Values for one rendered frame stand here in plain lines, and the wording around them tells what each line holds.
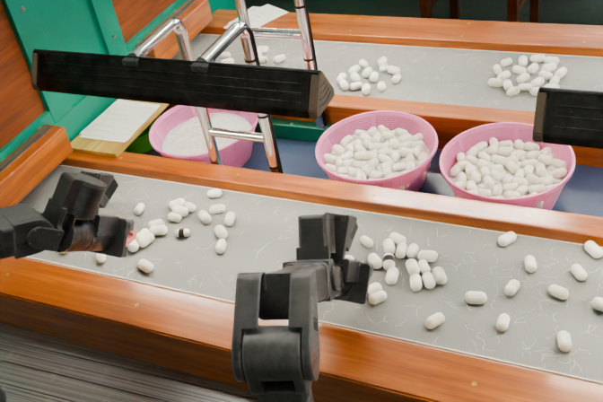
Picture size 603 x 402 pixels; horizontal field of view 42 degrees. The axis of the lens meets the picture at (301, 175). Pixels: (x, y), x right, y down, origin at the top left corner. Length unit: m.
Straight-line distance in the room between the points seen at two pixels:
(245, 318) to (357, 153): 0.89
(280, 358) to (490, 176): 0.87
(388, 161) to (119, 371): 0.70
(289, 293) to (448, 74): 1.16
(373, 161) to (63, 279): 0.68
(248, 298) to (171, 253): 0.69
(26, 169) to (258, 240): 0.56
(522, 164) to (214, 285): 0.67
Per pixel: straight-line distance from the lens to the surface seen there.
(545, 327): 1.36
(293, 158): 1.89
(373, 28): 2.22
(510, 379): 1.25
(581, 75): 1.99
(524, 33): 2.12
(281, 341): 0.90
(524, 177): 1.68
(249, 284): 0.93
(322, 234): 1.19
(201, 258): 1.57
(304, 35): 1.78
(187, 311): 1.43
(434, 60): 2.08
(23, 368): 1.61
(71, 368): 1.56
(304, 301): 0.91
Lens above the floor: 1.74
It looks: 36 degrees down
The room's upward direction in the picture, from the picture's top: 11 degrees counter-clockwise
